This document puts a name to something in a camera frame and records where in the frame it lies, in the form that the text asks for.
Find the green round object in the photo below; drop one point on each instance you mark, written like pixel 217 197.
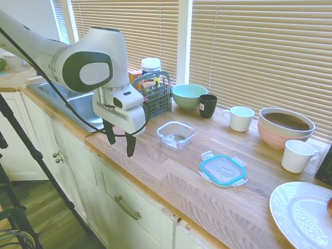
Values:
pixel 2 64

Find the metal cutlery piece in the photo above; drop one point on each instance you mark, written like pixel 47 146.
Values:
pixel 170 82
pixel 143 88
pixel 156 86

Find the black camera tripod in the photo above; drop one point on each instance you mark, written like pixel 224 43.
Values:
pixel 38 154

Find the clear lid with teal seal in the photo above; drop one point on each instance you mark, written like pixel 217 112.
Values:
pixel 223 169

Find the stainless steel sink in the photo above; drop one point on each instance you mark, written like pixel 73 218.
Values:
pixel 77 103

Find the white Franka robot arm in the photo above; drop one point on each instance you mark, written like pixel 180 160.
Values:
pixel 31 44

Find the white ceramic mug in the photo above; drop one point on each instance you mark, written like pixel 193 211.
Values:
pixel 295 158
pixel 241 120

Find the mint green bowl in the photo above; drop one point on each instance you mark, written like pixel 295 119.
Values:
pixel 186 99

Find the grey bowl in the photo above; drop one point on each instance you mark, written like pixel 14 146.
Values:
pixel 285 129

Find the white wipes canister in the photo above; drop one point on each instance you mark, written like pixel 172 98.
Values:
pixel 151 67

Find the orange cardboard box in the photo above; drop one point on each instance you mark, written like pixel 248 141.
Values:
pixel 135 76

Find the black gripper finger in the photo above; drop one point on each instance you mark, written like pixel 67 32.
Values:
pixel 131 146
pixel 111 133

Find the narrow white window blind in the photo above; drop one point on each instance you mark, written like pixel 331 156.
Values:
pixel 60 20

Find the clear glass food container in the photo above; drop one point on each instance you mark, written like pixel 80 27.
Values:
pixel 176 136

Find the black cup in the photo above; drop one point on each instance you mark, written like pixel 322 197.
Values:
pixel 207 109

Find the round metal cabinet knob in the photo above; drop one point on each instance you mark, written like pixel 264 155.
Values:
pixel 60 160
pixel 55 155

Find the white dinner plate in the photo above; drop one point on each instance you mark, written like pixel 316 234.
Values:
pixel 301 218

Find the white kitchen cabinet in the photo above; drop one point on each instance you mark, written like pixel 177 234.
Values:
pixel 85 181

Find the wide beige window blind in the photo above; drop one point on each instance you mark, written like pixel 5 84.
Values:
pixel 259 52

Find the red fruit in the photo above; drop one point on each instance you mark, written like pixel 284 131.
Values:
pixel 330 207

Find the pink bowl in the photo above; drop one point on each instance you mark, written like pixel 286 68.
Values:
pixel 275 140

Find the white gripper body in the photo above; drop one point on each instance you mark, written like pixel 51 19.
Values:
pixel 129 120

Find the grey plastic cutlery basket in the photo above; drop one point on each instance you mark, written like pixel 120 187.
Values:
pixel 158 103

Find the white tub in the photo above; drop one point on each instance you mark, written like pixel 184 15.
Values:
pixel 14 62

